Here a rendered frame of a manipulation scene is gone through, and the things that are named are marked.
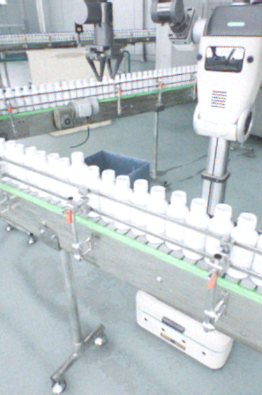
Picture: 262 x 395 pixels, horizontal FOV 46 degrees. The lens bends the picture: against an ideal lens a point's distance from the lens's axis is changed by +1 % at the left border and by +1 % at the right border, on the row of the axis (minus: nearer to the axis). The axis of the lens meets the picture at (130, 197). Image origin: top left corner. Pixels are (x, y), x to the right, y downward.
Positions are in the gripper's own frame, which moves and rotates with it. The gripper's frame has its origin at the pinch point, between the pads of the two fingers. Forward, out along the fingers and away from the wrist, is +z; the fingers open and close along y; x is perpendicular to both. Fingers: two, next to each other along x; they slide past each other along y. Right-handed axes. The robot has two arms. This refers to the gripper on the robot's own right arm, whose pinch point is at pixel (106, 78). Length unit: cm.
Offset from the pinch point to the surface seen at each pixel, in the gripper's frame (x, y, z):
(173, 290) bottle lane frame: 38, 21, 52
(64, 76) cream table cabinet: -295, -261, 51
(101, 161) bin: -39, -40, 51
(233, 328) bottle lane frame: 56, 21, 54
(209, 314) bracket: 51, 27, 47
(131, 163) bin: -20, -42, 48
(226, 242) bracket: 50, 21, 29
